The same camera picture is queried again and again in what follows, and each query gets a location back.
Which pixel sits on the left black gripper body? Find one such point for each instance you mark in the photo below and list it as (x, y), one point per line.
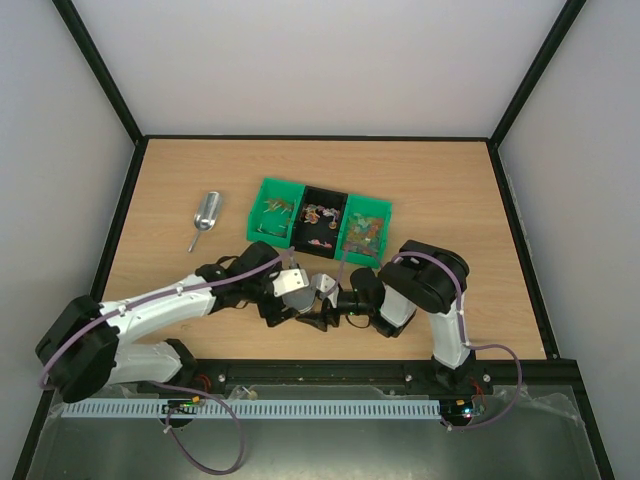
(268, 311)

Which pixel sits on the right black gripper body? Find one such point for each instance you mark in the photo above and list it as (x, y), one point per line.
(330, 308)

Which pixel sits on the black bin of lollipops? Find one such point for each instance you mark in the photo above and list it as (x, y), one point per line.
(317, 221)

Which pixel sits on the green bin of mixed candies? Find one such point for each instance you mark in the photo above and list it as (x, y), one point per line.
(271, 218)

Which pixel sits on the metal scoop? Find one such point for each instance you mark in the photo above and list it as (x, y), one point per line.
(206, 215)

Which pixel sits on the white jar lid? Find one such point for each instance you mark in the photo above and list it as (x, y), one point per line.
(301, 300)

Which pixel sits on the green bin of gummy candies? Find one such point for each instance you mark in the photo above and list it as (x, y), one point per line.
(365, 228)

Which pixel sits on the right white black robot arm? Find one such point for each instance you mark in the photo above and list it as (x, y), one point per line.
(419, 277)

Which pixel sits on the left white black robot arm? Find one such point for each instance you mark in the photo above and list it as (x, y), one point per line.
(92, 343)

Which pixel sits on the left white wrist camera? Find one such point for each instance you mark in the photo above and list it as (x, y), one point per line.
(288, 281)

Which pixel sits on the slotted grey cable duct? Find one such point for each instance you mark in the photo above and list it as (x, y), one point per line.
(256, 409)

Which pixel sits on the black aluminium frame rail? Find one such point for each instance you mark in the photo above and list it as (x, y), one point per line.
(420, 377)

